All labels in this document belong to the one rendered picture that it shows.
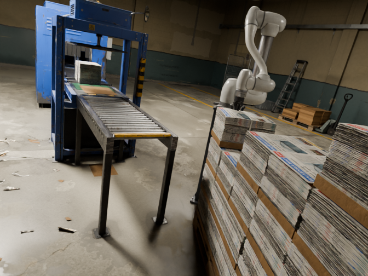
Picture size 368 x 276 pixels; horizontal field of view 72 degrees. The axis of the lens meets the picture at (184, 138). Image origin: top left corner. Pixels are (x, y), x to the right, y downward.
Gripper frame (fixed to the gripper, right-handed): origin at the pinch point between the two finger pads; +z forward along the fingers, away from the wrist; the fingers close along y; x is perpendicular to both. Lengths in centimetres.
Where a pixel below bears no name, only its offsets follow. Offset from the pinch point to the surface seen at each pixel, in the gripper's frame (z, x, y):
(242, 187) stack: 17, -77, -18
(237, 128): -2.4, -32.2, -9.7
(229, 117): -9.7, -32.1, -17.4
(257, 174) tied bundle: 4, -88, -18
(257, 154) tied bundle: -4, -82, -18
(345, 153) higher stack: -26, -130, -18
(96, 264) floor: 96, -55, -93
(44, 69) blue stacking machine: 24, 307, -248
